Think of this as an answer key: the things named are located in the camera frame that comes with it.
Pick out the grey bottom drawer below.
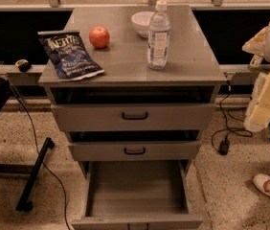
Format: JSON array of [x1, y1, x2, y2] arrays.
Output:
[[72, 160, 203, 230]]

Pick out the grey drawer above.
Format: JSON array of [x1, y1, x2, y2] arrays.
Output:
[[52, 103, 215, 131], [68, 141, 200, 161], [72, 160, 203, 230]]

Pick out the grey drawer cabinet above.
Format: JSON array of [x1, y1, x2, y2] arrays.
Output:
[[37, 5, 228, 177]]

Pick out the grey top drawer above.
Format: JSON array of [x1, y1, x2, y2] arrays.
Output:
[[52, 103, 215, 131]]

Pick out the grey middle drawer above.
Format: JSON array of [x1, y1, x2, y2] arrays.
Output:
[[68, 141, 200, 161]]

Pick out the clear plastic water bottle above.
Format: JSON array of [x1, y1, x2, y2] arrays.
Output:
[[147, 1, 170, 70]]

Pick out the red apple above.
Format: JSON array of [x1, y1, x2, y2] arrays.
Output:
[[89, 26, 110, 49]]

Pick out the blue kettle chips bag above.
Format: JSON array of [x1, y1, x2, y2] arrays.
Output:
[[37, 31, 104, 81]]

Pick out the white bowl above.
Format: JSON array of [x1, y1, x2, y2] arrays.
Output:
[[131, 11, 154, 37]]

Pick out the yellow black tape measure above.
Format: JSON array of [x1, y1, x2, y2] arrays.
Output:
[[15, 59, 32, 72]]

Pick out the small glass bottle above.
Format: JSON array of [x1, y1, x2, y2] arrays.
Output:
[[248, 55, 263, 71]]

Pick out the black table leg left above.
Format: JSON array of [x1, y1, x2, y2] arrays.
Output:
[[0, 137, 55, 212]]

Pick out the white red sneaker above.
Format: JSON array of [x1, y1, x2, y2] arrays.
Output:
[[252, 173, 270, 196]]

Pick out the black power adapter cable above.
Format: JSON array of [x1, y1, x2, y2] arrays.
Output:
[[211, 80, 254, 156]]

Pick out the black cable on floor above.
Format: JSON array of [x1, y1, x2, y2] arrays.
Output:
[[8, 80, 72, 230]]

